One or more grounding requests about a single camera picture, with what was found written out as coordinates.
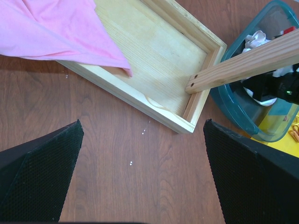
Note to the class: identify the yellow plastic tray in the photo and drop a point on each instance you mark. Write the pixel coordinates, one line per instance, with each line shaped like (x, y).
(288, 144)

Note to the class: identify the pink t-shirt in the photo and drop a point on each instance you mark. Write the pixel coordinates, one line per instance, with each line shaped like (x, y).
(61, 30)

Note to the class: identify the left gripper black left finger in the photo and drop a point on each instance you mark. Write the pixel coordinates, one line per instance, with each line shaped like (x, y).
(35, 176)

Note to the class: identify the teal transparent plastic tub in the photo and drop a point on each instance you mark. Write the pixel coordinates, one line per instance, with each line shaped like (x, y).
(249, 103)

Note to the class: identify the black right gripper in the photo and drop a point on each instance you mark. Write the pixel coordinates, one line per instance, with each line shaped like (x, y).
(286, 87)

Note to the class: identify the orange clothespin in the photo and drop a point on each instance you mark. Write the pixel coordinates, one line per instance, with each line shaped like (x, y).
(294, 132)

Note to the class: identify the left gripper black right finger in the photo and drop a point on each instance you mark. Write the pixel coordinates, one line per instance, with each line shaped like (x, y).
(255, 183)

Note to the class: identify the wooden clothes rack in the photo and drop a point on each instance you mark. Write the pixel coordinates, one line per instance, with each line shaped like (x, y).
(165, 45)

